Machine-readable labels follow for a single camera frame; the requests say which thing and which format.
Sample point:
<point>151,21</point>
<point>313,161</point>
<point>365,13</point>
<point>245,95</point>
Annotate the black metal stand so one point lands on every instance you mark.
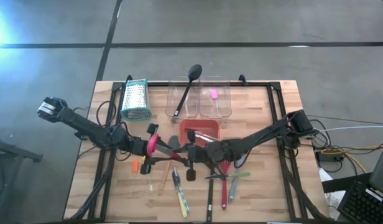
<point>23,153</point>

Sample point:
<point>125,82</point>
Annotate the clear plastic bin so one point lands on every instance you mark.
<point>224,105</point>
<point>193,105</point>

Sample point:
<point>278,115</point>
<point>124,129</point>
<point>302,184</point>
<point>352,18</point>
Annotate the black table frame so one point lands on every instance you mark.
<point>258,84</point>

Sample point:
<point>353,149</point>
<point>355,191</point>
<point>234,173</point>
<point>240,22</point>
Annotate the black laptop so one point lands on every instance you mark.
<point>362,205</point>

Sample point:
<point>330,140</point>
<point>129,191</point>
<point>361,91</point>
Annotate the orange plastic bin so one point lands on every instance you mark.
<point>204,126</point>

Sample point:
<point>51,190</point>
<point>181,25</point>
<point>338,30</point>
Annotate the teal box grater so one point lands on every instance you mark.
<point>135,99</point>

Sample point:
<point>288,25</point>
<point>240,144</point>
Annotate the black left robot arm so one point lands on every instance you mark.
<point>79,123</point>

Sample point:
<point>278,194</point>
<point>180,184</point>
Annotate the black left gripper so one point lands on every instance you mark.
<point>137,147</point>

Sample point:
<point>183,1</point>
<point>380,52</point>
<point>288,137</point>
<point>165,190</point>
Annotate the white paper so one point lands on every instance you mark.
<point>334,199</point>

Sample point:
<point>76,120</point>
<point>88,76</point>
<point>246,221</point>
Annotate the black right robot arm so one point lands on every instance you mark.
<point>256,137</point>

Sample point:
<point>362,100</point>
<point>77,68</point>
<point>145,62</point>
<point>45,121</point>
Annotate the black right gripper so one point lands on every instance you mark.
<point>201,154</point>

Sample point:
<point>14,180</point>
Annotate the black solid spoon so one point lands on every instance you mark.
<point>194,73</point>

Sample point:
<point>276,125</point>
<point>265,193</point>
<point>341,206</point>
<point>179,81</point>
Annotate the black power box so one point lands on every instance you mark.
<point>328,157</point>

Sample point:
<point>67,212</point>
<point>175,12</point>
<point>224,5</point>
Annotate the red slotted spoon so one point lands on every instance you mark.
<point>224,193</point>

